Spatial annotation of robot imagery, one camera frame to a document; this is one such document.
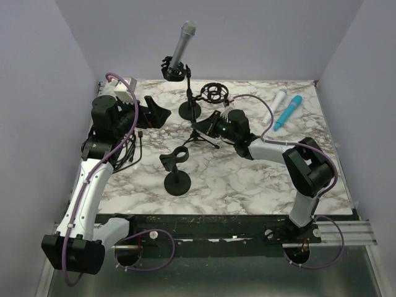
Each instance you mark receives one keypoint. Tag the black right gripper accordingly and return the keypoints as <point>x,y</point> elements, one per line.
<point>208,125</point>

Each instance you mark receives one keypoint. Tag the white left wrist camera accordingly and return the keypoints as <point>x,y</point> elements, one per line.
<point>120,90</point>

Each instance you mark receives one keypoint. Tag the black tall round-base stand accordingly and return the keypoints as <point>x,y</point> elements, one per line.
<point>188,110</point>

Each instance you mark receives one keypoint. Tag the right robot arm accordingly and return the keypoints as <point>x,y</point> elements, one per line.
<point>310,169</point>

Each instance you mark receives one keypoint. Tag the white microphone grey head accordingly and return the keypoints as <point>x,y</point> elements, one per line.
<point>280,96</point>

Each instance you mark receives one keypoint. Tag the blue microphone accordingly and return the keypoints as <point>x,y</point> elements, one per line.
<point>294,104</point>

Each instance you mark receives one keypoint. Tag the black tripod shock-mount stand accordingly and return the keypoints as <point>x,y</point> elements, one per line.
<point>211,94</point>

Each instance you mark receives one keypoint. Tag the black short clip stand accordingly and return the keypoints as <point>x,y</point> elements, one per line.
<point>176,182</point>

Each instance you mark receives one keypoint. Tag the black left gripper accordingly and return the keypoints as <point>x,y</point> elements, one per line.
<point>158,115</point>

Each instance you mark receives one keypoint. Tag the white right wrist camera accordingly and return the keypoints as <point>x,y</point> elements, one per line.
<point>225,113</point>

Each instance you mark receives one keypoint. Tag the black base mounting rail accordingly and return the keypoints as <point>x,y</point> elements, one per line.
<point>193,236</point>

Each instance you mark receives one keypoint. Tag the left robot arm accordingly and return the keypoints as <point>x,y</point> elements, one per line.
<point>77,245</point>

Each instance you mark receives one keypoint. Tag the silver microphone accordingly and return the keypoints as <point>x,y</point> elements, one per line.
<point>188,31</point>

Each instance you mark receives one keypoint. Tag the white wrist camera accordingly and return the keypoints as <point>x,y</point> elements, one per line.
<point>120,90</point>
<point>225,113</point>

